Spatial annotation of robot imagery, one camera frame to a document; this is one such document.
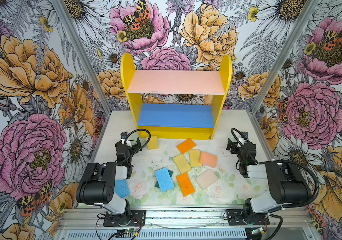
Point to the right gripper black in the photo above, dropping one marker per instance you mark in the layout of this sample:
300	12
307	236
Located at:
236	146

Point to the pink orange sponge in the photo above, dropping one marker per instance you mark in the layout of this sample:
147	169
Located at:
208	159

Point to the yellow sponge with green back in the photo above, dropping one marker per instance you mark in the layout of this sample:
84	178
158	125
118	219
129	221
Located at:
194	156

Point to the large yellow sponge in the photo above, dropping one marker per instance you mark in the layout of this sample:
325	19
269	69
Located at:
182	164

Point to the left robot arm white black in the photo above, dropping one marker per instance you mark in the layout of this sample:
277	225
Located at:
97	185

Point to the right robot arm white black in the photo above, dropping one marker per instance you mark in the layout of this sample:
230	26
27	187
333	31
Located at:
290	184

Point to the small yellow sponge near shelf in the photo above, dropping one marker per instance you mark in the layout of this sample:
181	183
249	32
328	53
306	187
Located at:
153	143

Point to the orange sponge near shelf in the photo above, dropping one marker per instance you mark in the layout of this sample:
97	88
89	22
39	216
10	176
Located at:
185	146

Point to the yellow wooden two-tier shelf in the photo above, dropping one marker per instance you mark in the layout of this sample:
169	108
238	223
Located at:
173	121

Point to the blue sponge left front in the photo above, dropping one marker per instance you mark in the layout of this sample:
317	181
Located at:
121	188

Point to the pale pink sponge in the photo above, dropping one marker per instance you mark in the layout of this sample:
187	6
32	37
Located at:
206	179

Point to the green scouring pad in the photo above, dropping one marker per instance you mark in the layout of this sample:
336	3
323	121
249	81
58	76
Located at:
170	173

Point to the blue cellulose sponge centre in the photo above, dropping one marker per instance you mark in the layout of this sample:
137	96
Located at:
164	180

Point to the orange sponge front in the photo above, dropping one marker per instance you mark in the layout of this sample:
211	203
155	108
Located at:
185	184

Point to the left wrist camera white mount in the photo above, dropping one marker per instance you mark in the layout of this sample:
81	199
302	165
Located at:
126	138

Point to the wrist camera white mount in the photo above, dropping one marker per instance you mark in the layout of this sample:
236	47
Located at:
126	138
243	138

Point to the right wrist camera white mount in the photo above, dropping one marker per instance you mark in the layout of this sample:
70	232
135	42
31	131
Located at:
243	138

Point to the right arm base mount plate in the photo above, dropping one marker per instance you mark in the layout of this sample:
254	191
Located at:
236	217

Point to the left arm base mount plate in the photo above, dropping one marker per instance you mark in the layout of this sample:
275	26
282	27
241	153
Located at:
136	218

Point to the aluminium front rail frame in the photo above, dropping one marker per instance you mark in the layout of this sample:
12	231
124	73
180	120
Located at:
186	223

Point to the left aluminium corner post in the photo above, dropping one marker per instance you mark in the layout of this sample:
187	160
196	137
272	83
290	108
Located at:
72	33

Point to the aluminium corner post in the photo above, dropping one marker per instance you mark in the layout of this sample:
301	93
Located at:
301	24
72	33

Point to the right aluminium corner post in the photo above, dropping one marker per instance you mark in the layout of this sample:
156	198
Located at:
301	24

